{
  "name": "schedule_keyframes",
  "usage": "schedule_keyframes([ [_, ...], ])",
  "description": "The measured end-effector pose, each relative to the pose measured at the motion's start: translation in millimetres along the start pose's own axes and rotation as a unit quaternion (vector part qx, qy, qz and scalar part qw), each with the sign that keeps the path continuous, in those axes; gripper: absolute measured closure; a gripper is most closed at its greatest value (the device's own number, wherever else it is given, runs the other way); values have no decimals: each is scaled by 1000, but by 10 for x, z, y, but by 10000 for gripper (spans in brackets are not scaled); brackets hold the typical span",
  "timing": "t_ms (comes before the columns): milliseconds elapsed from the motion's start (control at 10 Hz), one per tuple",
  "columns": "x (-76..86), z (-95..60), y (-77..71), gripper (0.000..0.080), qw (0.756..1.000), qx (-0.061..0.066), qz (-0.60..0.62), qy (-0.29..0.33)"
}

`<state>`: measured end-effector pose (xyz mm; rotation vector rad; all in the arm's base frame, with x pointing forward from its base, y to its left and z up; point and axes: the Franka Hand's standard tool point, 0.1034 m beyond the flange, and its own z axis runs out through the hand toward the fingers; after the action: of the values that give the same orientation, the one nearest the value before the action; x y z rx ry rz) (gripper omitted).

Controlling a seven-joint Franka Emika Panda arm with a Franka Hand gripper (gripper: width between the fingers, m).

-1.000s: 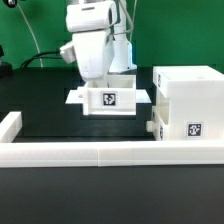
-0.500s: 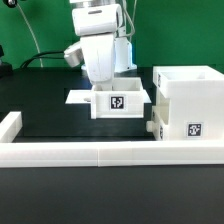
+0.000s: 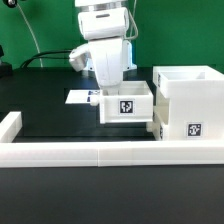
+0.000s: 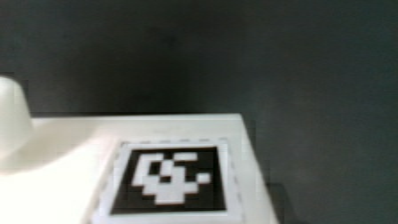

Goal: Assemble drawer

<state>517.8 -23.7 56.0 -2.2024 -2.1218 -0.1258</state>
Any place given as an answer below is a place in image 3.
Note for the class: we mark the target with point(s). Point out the white U-shaped border fence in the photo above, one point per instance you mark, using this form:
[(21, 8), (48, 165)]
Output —
[(101, 154)]

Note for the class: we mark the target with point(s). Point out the white drawer cabinet box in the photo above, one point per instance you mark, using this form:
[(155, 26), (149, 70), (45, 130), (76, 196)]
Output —
[(193, 97)]

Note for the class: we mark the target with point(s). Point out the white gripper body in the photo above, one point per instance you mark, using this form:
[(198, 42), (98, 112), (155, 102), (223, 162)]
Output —
[(104, 31)]

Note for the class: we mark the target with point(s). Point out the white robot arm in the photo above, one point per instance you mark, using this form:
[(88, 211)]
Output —
[(98, 5)]

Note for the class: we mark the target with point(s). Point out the white front drawer tray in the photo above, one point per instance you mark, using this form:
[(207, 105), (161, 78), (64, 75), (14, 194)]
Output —
[(158, 126)]

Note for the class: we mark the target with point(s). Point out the fiducial marker sheet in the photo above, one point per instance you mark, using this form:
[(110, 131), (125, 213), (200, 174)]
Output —
[(83, 97)]

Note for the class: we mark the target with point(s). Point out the white drawer tray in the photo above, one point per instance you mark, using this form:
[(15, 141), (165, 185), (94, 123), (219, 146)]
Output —
[(158, 126), (133, 103)]

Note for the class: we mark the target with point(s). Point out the black device at left edge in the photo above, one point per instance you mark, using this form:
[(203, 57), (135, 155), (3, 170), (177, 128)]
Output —
[(5, 68)]

